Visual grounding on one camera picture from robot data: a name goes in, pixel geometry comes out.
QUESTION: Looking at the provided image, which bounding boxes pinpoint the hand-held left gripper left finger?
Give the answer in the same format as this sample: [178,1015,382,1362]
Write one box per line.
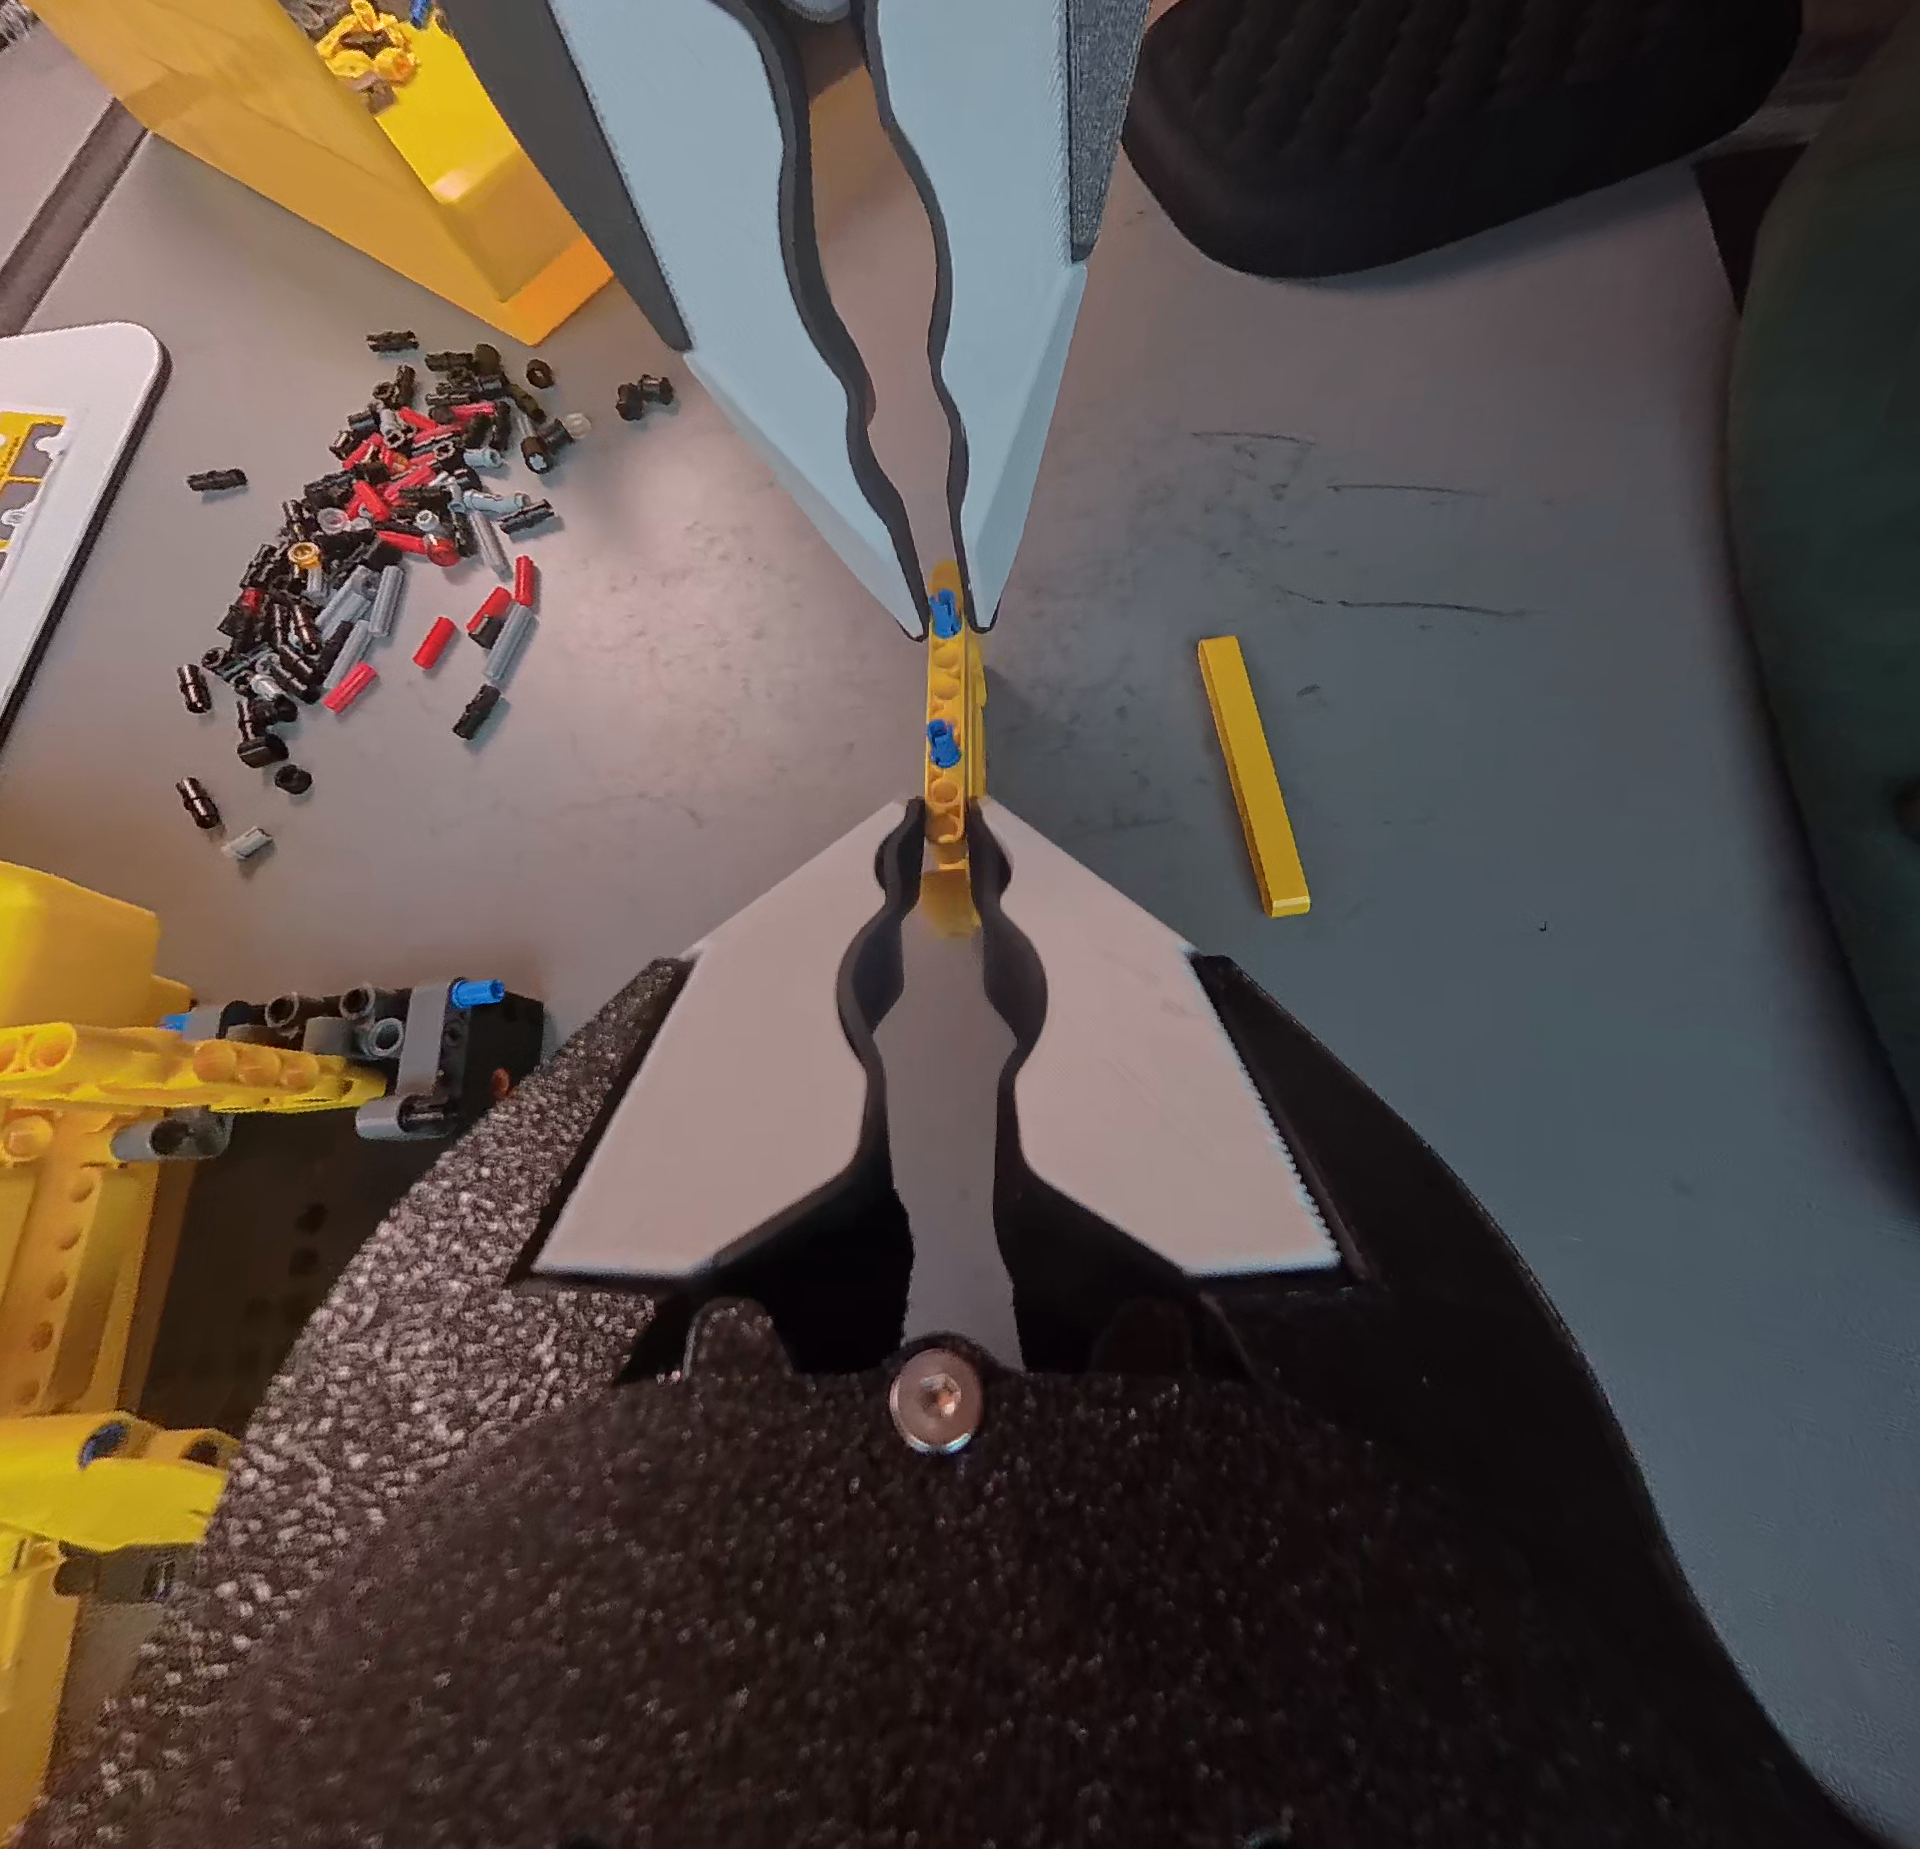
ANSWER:
[527,794,920,1291]

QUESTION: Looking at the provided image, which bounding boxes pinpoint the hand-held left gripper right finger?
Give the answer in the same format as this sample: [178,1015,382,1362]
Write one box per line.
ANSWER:
[962,794,1343,1282]

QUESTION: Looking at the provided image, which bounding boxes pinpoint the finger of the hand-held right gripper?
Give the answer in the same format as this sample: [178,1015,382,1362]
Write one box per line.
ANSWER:
[541,0,933,638]
[852,0,1091,632]

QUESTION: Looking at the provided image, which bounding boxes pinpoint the plain yellow lego beam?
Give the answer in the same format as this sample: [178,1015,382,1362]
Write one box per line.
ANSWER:
[1196,632,1311,920]

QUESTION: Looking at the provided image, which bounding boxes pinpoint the yellow lego beam blue pins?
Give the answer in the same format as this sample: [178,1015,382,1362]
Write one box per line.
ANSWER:
[920,559,996,938]

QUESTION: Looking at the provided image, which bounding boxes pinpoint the assorted lego parts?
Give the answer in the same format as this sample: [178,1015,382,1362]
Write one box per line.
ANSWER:
[267,0,451,112]

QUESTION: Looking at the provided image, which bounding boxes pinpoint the pile of small lego pins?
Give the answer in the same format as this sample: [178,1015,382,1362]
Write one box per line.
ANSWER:
[172,322,680,865]

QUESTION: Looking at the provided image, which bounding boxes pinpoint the partly built yellow lego model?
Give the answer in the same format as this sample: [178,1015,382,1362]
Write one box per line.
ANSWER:
[0,857,549,1790]

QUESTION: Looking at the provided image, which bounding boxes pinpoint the yellow plastic storage bin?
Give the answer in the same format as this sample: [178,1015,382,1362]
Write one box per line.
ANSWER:
[0,0,617,349]

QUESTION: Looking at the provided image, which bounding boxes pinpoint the white instruction board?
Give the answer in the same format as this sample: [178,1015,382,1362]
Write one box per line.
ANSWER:
[0,322,172,747]

